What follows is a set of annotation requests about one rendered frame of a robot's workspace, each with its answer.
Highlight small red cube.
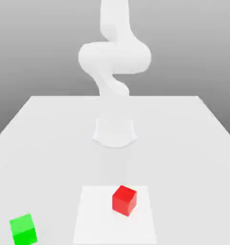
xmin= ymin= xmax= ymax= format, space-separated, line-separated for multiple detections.
xmin=112 ymin=185 xmax=138 ymax=217

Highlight small green cube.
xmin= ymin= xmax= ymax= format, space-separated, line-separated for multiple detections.
xmin=9 ymin=213 xmax=38 ymax=245

